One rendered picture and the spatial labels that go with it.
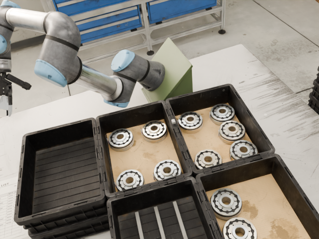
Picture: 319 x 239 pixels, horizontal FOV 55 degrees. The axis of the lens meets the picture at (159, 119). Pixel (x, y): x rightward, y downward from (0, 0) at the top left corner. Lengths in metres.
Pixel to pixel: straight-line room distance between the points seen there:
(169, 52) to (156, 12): 1.58
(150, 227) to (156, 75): 0.73
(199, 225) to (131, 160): 0.37
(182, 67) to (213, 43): 1.94
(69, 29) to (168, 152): 0.58
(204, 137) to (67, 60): 0.61
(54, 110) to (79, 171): 0.59
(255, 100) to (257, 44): 1.75
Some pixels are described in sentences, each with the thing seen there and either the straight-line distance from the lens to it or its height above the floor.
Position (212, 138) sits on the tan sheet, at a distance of 1.27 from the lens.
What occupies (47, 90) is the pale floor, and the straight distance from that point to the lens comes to 3.17.
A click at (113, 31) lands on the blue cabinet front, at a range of 3.06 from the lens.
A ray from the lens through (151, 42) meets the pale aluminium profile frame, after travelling 3.20.
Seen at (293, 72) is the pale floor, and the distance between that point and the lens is 3.02.
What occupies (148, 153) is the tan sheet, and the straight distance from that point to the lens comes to 1.24.
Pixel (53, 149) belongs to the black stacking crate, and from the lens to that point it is 1.39.
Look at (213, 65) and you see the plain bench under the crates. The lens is 1.85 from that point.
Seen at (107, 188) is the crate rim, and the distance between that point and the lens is 1.06.
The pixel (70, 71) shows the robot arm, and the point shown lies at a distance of 1.11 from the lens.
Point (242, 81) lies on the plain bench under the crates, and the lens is 1.74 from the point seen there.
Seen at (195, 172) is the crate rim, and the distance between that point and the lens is 1.05.
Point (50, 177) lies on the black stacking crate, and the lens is 1.30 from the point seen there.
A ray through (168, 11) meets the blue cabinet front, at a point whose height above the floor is 0.40.
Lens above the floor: 1.80
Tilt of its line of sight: 45 degrees down
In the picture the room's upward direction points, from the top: 9 degrees counter-clockwise
